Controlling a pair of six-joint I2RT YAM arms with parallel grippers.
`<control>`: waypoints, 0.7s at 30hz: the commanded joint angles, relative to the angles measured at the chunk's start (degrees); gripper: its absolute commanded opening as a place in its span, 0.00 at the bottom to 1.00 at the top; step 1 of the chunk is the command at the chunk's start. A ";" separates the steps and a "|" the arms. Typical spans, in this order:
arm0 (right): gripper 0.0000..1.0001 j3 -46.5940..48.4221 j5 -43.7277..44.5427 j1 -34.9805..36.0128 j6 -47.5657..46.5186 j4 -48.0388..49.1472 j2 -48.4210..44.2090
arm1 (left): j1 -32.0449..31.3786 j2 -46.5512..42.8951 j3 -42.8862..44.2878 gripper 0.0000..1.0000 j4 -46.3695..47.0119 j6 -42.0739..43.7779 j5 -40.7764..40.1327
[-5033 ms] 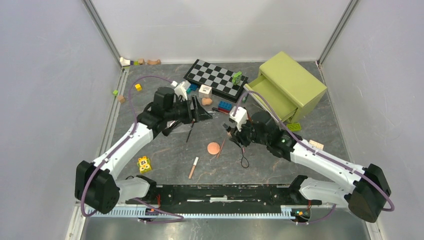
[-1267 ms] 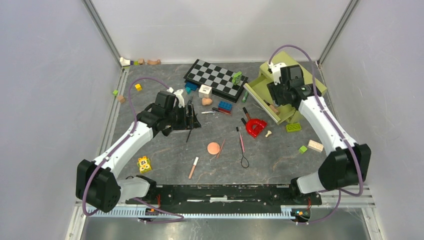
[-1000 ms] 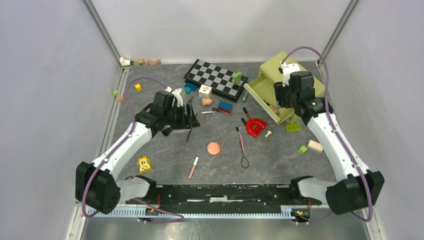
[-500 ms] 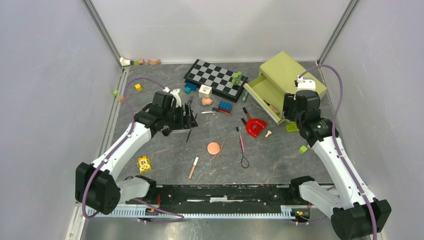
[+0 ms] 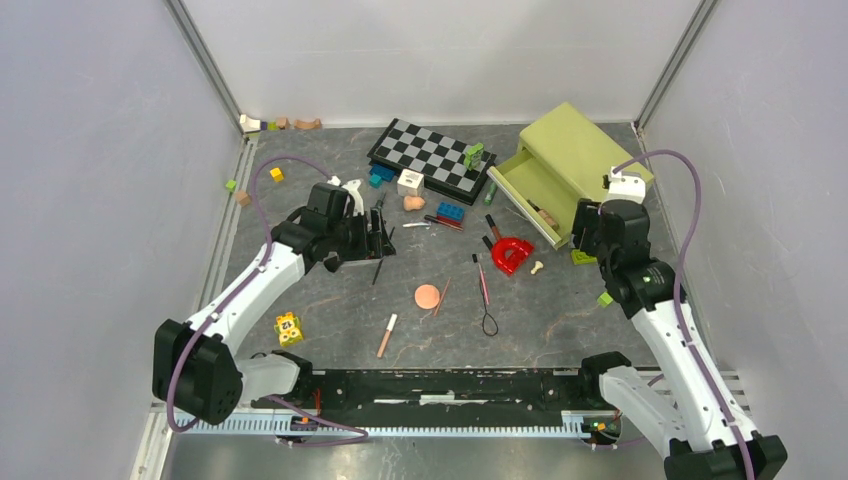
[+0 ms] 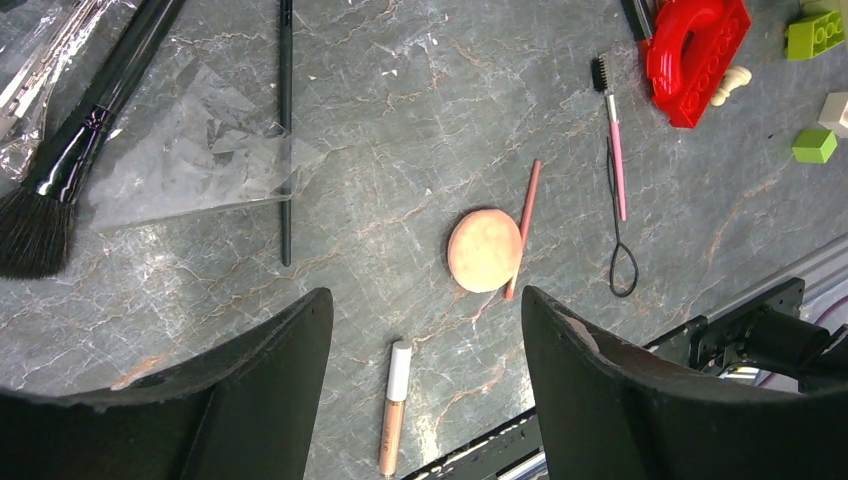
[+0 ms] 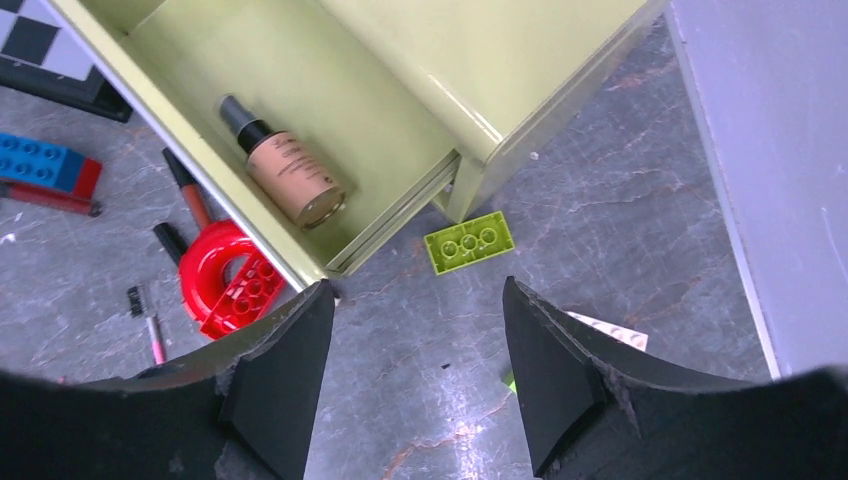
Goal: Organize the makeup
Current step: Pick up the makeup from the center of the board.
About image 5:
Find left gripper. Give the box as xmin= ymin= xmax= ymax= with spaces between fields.
xmin=326 ymin=207 xmax=396 ymax=262

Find foundation bottle with grey cap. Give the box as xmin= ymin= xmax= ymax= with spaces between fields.
xmin=527 ymin=200 xmax=559 ymax=230

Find brown lip gloss tube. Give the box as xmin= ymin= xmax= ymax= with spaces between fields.
xmin=485 ymin=214 xmax=502 ymax=242

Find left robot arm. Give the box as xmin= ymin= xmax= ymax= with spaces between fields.
xmin=152 ymin=178 xmax=387 ymax=430

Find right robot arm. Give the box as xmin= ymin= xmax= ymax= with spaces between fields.
xmin=572 ymin=199 xmax=788 ymax=479

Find clear plastic wrapper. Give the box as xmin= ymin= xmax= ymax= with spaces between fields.
xmin=342 ymin=258 xmax=382 ymax=268

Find lime green toy brick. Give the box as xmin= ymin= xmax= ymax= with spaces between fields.
xmin=570 ymin=249 xmax=597 ymax=265

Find large black powder brush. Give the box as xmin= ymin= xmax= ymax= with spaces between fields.
xmin=323 ymin=255 xmax=343 ymax=273

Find teal toy block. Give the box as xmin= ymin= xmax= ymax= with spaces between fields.
xmin=369 ymin=174 xmax=383 ymax=189

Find dark red lip gloss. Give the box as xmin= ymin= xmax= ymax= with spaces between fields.
xmin=424 ymin=215 xmax=464 ymax=231

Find small green block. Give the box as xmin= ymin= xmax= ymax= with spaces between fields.
xmin=597 ymin=292 xmax=615 ymax=308

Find white cube box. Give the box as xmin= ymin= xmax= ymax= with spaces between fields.
xmin=397 ymin=169 xmax=425 ymax=197

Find round peach powder puff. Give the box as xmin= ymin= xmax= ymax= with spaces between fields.
xmin=414 ymin=284 xmax=441 ymax=310

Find blue red toy brick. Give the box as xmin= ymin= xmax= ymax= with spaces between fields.
xmin=436 ymin=202 xmax=465 ymax=229

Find thin pink lip pencil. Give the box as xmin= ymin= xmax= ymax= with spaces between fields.
xmin=433 ymin=277 xmax=452 ymax=317

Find green drawer cabinet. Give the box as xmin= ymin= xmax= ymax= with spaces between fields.
xmin=488 ymin=102 xmax=632 ymax=250

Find black white chessboard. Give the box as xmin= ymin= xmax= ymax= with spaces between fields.
xmin=367 ymin=118 xmax=496 ymax=205

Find red toy magnet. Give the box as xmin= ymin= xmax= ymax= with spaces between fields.
xmin=490 ymin=237 xmax=535 ymax=276

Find yellow number toy block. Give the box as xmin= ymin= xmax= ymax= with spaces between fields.
xmin=274 ymin=312 xmax=304 ymax=347

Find green toy figure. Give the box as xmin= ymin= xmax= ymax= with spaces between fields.
xmin=463 ymin=143 xmax=484 ymax=171

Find small wooden cube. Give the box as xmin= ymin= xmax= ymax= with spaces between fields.
xmin=233 ymin=190 xmax=252 ymax=207

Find wooden blocks in corner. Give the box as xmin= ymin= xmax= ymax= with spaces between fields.
xmin=238 ymin=114 xmax=323 ymax=134

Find black wire loop tool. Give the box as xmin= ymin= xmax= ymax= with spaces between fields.
xmin=481 ymin=298 xmax=499 ymax=337

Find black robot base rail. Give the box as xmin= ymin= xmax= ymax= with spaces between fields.
xmin=283 ymin=368 xmax=615 ymax=428

